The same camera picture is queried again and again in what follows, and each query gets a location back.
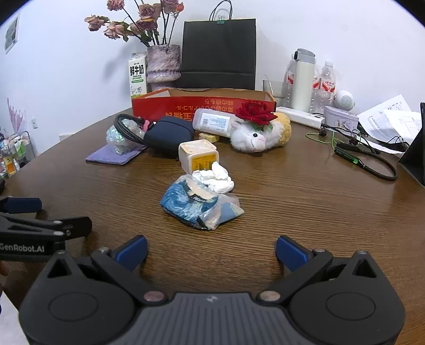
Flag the white thermos bottle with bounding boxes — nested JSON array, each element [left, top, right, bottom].
[[291, 48, 316, 113]]

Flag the wooden desktop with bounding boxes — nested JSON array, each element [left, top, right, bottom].
[[0, 96, 425, 345]]

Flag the wire rack with bottles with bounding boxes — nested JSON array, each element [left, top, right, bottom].
[[0, 131, 37, 176]]

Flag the black green neckband earphones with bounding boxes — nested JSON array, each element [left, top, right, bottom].
[[305, 128, 398, 181]]

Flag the clear drinking glass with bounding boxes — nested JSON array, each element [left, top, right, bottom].
[[263, 80, 286, 100]]

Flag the blue plastic snack bag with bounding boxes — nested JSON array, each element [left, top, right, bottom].
[[160, 175, 245, 231]]

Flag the white green milk carton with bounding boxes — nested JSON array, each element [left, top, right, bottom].
[[128, 52, 148, 99]]

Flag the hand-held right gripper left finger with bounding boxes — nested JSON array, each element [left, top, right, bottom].
[[45, 235, 167, 306]]

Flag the white tissue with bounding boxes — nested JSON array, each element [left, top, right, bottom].
[[192, 161, 235, 194]]

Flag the purple cloth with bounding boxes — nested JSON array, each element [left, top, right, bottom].
[[85, 145, 148, 166]]

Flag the black cable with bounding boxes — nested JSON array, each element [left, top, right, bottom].
[[113, 114, 156, 146]]

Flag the dried pink flowers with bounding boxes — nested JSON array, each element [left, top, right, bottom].
[[84, 0, 184, 47]]

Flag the red cardboard box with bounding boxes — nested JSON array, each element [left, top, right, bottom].
[[132, 88, 277, 128]]

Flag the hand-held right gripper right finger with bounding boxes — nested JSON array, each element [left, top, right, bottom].
[[257, 235, 380, 306]]

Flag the printed paper sheets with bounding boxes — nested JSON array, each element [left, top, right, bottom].
[[357, 94, 424, 155]]

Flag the iridescent ball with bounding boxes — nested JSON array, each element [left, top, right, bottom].
[[105, 119, 147, 155]]

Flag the red artificial rose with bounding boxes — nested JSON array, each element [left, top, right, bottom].
[[235, 101, 278, 131]]

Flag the purple feathery decoration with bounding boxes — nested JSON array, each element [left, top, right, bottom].
[[7, 97, 27, 133]]

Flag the wall picture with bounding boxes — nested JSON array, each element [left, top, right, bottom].
[[5, 13, 21, 55]]

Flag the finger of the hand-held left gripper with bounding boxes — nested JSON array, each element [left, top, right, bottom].
[[0, 212, 93, 243], [0, 196, 43, 214]]

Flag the black paper bag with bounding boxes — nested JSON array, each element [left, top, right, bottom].
[[180, 0, 258, 91]]

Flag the purple textured vase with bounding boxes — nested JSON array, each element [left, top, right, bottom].
[[146, 45, 182, 92]]

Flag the navy blue pouch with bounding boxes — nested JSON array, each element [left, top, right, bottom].
[[142, 116, 196, 156]]

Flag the white and yellow plush sheep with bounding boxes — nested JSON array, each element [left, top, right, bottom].
[[230, 112, 292, 153]]

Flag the white round speaker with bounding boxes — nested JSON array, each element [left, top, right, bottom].
[[334, 89, 356, 111]]

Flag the clear water bottle red label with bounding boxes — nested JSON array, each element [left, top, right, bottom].
[[319, 61, 337, 115], [283, 53, 298, 107], [312, 58, 322, 113]]

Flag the cream cube box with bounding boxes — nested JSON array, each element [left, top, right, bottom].
[[178, 140, 220, 175]]

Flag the white labelled bottle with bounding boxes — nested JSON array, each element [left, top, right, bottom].
[[193, 109, 241, 137]]

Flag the white power strip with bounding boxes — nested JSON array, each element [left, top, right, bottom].
[[275, 106, 326, 130]]

